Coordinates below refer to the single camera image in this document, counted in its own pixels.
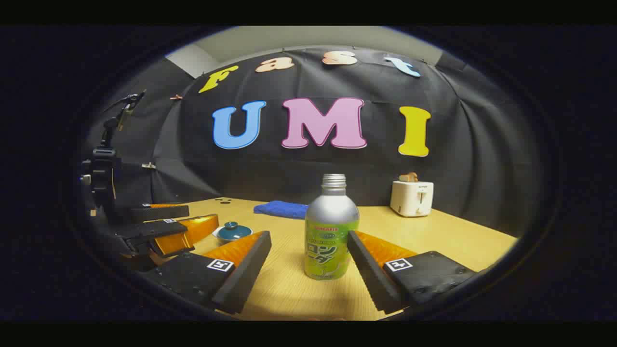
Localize blue folded towel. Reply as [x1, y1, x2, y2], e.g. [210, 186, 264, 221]
[254, 200, 309, 220]

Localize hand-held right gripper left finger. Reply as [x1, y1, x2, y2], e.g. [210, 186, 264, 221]
[145, 230, 273, 315]

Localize white toaster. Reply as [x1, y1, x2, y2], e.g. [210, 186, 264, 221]
[390, 181, 434, 217]

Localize black backdrop cloth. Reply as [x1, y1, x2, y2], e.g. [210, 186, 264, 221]
[82, 46, 545, 237]

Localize silver green water bottle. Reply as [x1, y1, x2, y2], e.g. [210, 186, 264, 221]
[304, 174, 360, 281]

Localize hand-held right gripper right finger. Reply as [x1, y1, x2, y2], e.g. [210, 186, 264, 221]
[347, 230, 478, 314]

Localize teal teacup lid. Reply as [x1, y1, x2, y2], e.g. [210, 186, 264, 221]
[217, 222, 253, 240]

